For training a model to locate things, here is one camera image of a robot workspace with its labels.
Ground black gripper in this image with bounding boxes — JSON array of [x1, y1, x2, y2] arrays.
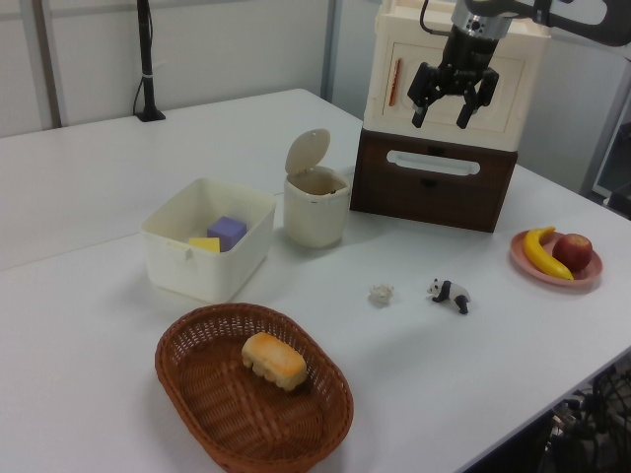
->
[[407, 24, 504, 131]]

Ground white paper ball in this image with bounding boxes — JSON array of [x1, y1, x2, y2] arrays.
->
[[368, 283, 397, 307]]

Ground cream trash can with lid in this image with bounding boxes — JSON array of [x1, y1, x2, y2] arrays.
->
[[282, 128, 352, 248]]

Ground cream plastic cabinet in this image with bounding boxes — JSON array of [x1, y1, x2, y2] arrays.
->
[[363, 0, 552, 152]]

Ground dark brown drawer box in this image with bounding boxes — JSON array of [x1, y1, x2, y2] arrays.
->
[[349, 126, 519, 234]]

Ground yellow banana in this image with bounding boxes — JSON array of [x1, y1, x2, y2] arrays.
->
[[523, 226, 576, 282]]

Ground panda toy figure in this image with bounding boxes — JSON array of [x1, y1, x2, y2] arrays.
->
[[426, 277, 472, 316]]

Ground red apple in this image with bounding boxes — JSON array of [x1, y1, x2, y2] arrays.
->
[[551, 233, 594, 272]]

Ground pink plate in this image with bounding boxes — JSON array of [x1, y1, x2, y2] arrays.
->
[[509, 229, 604, 295]]

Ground purple cube block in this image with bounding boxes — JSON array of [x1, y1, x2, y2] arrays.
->
[[206, 215, 247, 253]]

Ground yellow block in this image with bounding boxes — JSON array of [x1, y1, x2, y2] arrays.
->
[[187, 236, 223, 255]]

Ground white plastic storage box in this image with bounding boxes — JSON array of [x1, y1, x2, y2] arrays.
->
[[140, 177, 277, 304]]

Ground toasted bread loaf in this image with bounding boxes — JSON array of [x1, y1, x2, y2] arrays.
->
[[241, 331, 309, 393]]

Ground brown wicker basket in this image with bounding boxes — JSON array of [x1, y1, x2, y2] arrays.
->
[[155, 302, 355, 473]]

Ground copper cabinet door handle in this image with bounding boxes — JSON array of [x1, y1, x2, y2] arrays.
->
[[386, 57, 404, 107]]

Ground white drawer handle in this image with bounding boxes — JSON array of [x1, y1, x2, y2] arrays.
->
[[386, 149, 482, 177]]

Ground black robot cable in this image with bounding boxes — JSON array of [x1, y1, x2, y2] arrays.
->
[[418, 0, 456, 36]]

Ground black camera stand pole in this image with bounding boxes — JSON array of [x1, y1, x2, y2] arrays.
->
[[131, 0, 167, 123]]

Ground tangled black cables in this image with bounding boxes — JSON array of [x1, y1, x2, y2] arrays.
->
[[541, 364, 631, 473]]

